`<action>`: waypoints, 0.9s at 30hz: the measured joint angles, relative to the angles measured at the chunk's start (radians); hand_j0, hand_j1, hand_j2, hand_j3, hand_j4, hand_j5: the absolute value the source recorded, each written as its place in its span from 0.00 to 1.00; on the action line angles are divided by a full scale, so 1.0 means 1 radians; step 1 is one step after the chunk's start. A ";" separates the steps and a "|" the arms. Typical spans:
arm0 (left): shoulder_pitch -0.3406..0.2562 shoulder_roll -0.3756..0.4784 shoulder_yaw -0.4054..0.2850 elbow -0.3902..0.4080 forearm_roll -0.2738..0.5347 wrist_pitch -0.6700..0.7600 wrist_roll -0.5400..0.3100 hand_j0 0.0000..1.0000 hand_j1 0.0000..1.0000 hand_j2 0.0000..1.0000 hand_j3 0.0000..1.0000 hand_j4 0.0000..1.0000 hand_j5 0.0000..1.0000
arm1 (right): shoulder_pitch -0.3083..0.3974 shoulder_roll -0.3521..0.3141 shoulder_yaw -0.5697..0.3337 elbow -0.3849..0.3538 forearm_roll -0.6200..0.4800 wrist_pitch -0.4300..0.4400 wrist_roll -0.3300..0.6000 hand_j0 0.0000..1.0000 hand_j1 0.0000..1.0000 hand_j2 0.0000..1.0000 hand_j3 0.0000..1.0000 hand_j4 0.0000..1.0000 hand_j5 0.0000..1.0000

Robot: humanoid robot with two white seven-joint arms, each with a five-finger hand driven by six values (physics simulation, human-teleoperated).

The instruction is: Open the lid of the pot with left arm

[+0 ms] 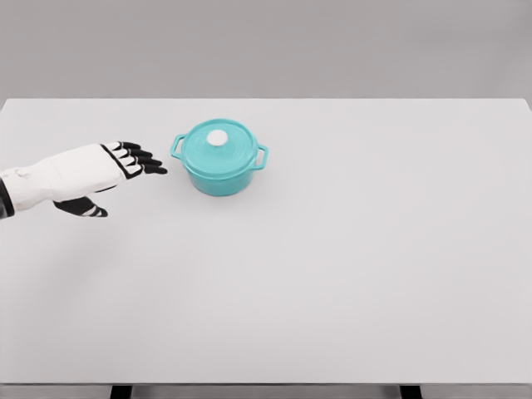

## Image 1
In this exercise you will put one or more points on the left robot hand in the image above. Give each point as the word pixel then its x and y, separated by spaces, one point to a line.
pixel 85 171

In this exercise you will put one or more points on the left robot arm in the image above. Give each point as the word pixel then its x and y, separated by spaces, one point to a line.
pixel 25 185

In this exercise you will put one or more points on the teal lid with white knob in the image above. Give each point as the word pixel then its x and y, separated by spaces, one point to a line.
pixel 218 147

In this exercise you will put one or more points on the teal pot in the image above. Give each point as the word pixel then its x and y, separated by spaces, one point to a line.
pixel 220 180

